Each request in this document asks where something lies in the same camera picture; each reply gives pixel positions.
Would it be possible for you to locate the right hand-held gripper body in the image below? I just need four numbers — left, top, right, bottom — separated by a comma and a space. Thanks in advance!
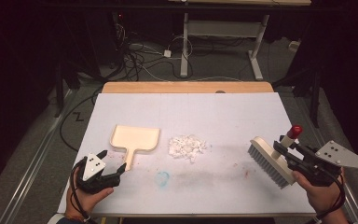
284, 140, 358, 188

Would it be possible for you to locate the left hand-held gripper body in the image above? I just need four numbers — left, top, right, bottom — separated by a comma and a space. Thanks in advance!
74, 152, 121, 196

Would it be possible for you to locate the white brush with red-tipped handle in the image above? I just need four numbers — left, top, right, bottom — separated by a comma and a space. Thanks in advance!
247, 124, 304, 190

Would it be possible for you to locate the beige dustpan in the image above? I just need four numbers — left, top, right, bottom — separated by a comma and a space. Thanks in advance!
109, 124, 161, 172

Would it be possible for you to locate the person's right hand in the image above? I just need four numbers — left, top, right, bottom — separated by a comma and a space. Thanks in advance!
292, 169, 347, 217

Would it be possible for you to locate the person's left hand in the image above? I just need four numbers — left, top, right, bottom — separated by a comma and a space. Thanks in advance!
63, 162, 115, 222

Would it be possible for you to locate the black stand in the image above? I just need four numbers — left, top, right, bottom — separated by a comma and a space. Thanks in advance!
272, 66, 324, 129
53, 60, 82, 119

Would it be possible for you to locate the pile of white paper scraps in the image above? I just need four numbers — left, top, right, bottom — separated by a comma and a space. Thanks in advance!
168, 133, 209, 164

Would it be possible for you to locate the white table mat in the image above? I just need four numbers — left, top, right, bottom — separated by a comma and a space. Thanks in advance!
57, 92, 317, 217

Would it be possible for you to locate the small white box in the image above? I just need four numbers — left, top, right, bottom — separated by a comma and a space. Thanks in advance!
288, 39, 302, 53

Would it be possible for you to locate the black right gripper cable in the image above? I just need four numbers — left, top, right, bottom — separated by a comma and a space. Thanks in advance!
306, 172, 347, 224

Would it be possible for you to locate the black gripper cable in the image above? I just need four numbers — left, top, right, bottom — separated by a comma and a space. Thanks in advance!
69, 161, 91, 222
306, 172, 347, 224

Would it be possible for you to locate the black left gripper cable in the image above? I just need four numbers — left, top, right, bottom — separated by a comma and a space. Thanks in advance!
69, 161, 91, 222

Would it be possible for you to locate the metal floor rail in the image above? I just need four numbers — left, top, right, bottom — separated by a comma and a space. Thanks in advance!
279, 92, 358, 224
0, 89, 76, 224

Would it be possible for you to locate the long black floor cable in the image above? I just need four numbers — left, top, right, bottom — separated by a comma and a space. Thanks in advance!
58, 88, 104, 153

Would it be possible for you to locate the tangle of black floor cables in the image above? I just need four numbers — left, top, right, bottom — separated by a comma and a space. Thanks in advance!
113, 12, 194, 82

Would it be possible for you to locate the white table frame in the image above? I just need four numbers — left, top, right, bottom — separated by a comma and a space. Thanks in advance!
167, 0, 312, 81

